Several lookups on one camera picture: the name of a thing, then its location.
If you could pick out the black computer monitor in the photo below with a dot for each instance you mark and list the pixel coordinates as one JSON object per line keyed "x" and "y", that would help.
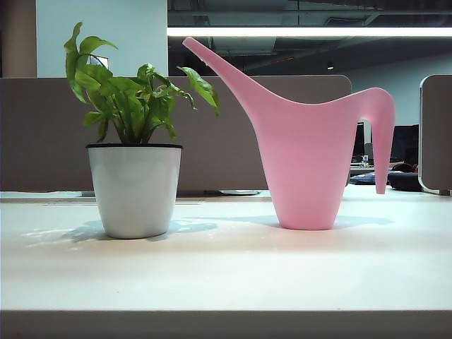
{"x": 404, "y": 141}

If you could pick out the pink plastic watering can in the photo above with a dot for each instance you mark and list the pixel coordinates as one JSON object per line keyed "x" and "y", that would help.
{"x": 303, "y": 159}

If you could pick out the green leafy plant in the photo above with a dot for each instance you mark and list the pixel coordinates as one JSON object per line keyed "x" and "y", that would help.
{"x": 134, "y": 106}

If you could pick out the blue patterned cloth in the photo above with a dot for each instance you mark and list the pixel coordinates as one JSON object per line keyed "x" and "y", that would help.
{"x": 363, "y": 178}

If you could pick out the white ceiling light strip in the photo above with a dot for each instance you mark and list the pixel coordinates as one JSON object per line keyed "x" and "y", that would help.
{"x": 318, "y": 31}

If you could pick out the brown partition with white edge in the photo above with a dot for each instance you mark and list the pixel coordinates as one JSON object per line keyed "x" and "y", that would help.
{"x": 438, "y": 134}

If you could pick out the white plant pot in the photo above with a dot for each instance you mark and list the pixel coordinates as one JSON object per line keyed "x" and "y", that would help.
{"x": 134, "y": 190}

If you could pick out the black round cushion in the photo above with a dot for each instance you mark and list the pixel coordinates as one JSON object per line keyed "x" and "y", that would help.
{"x": 402, "y": 180}

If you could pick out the grey metal partition foot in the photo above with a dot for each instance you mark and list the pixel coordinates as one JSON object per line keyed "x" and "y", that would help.
{"x": 236, "y": 192}

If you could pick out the long brown desk partition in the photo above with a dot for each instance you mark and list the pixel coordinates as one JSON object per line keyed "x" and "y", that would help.
{"x": 42, "y": 134}

